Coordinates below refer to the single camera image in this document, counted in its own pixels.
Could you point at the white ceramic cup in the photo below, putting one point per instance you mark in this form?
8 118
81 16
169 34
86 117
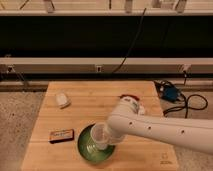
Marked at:
98 136

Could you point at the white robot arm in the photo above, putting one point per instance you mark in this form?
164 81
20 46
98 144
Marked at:
125 119

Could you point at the green ceramic bowl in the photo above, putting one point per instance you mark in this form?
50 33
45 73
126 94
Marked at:
88 150

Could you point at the red object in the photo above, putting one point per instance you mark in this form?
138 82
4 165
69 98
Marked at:
129 96

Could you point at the wooden cutting board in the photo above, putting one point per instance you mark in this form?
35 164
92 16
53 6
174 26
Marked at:
91 102

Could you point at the small white object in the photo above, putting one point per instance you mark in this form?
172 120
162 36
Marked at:
62 100

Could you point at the blue power device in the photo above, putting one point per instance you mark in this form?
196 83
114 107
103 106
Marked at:
170 94

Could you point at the black and orange box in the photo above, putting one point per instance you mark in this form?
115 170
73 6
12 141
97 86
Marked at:
61 136

